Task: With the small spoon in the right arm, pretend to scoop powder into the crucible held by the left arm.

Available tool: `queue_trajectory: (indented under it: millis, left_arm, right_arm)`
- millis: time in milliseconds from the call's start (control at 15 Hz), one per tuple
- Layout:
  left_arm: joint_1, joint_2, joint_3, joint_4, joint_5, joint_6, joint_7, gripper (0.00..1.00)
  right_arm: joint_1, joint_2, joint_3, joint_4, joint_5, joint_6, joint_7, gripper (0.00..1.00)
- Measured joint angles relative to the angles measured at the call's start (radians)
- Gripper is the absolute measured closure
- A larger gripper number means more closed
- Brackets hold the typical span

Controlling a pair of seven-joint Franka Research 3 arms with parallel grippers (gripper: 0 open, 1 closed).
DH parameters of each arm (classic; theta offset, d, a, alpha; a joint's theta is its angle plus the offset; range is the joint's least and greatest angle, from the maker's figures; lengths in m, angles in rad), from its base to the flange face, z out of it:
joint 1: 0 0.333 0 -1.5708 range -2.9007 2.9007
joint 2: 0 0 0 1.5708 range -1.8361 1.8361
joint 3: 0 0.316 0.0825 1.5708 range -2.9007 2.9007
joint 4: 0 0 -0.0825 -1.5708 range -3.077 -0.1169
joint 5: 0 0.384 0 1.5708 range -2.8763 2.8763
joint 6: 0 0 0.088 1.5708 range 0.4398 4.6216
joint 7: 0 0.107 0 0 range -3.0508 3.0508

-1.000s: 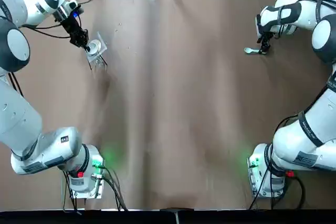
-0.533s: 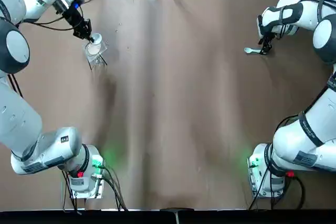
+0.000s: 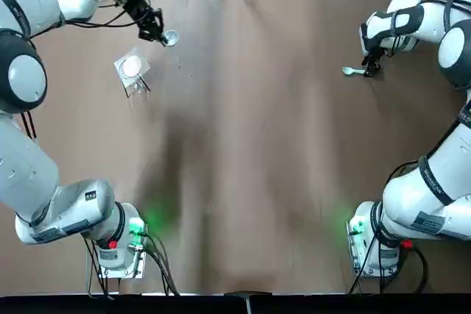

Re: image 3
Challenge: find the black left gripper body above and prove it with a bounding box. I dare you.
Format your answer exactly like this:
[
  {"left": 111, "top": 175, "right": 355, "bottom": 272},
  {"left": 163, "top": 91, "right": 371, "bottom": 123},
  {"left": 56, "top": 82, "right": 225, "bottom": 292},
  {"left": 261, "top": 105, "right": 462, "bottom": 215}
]
[{"left": 117, "top": 0, "right": 155, "bottom": 24}]

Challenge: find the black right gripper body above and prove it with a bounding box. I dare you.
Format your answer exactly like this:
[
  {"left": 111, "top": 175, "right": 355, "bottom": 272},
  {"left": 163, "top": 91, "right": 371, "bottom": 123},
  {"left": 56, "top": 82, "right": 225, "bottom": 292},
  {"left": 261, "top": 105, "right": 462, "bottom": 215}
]
[{"left": 360, "top": 21, "right": 386, "bottom": 59}]

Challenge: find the small white crucible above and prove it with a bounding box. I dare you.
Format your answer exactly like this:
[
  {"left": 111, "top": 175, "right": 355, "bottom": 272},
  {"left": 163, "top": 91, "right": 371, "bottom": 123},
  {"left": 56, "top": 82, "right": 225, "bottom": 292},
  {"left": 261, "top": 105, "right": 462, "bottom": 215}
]
[{"left": 163, "top": 29, "right": 181, "bottom": 48}]

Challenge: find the small pale plastic spoon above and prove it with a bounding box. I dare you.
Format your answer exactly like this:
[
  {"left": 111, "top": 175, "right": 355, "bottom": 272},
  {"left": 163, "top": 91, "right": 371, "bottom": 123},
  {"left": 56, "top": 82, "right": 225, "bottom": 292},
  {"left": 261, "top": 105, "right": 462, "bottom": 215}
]
[{"left": 341, "top": 65, "right": 367, "bottom": 77}]

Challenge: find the glass alcohol lamp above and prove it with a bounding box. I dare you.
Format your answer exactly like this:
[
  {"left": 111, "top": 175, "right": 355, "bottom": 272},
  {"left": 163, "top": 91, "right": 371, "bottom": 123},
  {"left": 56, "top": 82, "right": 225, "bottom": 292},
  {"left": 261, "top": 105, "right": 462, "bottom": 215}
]
[{"left": 129, "top": 79, "right": 149, "bottom": 99}]

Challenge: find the black right base cable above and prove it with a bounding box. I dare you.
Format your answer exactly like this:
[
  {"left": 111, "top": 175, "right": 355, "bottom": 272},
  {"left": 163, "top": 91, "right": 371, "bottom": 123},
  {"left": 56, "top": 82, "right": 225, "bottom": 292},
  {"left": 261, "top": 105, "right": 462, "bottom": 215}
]
[{"left": 403, "top": 243, "right": 431, "bottom": 295}]

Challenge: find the black base cable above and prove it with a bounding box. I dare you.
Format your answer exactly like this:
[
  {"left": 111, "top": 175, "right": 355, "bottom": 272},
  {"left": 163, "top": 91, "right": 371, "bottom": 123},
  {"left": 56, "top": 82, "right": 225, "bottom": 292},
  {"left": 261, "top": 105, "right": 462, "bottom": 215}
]
[
  {"left": 403, "top": 243, "right": 431, "bottom": 295},
  {"left": 141, "top": 231, "right": 180, "bottom": 296}
]

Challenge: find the black left base cable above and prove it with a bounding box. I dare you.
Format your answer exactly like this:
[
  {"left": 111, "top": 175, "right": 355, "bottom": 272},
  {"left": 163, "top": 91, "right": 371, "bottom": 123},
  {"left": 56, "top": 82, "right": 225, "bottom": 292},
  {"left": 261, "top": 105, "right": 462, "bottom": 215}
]
[{"left": 141, "top": 231, "right": 180, "bottom": 296}]

